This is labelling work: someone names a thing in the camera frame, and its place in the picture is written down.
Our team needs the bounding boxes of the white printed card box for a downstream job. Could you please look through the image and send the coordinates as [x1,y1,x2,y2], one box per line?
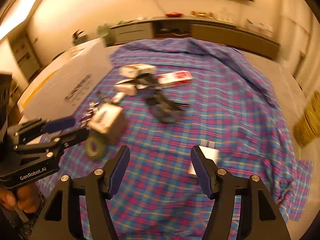
[119,64,157,78]

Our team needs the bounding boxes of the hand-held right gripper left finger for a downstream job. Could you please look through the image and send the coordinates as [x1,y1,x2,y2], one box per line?
[30,145,131,240]

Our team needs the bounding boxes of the black plastic toy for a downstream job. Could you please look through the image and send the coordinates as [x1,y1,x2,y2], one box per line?
[136,74,190,123]

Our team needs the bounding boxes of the white trash bin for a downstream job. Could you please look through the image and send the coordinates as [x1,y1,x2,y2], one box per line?
[72,30,88,46]

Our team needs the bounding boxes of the plaid bed cloth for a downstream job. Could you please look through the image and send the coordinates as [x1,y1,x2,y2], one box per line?
[35,38,314,240]

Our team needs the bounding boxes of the red and white card box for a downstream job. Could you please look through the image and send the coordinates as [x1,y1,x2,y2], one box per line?
[159,70,193,87]

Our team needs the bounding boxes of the person's left hand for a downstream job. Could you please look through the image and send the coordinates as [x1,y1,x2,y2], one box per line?
[0,184,42,213]

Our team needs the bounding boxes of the white foam box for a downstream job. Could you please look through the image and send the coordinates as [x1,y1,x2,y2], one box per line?
[19,39,114,125]

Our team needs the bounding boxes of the green tape roll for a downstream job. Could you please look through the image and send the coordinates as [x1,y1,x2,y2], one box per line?
[86,131,107,160]

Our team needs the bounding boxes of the ceiling light panel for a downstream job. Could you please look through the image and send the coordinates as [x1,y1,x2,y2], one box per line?
[0,0,50,40]

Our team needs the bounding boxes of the yellow woven object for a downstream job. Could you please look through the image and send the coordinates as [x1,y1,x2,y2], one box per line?
[294,97,320,147]

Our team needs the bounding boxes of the small white grey-striped box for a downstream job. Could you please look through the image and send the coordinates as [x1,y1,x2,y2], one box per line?
[187,141,220,178]

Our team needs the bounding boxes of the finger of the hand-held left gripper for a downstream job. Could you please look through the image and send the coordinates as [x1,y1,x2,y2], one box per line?
[7,116,76,144]
[14,127,91,156]

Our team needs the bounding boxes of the grey tv cabinet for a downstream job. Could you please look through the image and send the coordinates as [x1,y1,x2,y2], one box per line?
[110,15,280,60]

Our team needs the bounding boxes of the clear glass cups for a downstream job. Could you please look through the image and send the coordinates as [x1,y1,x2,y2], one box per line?
[217,8,235,22]

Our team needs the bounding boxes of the brown cardboard box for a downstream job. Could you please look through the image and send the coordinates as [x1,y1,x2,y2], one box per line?
[87,103,127,144]

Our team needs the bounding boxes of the green plastic chair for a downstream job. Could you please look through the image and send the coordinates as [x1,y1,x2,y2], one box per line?
[97,24,113,47]

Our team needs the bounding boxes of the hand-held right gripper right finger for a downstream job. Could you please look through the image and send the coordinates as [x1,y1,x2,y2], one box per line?
[190,145,292,240]

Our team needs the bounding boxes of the golden ornaments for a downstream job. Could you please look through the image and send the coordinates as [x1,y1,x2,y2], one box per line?
[191,10,215,19]

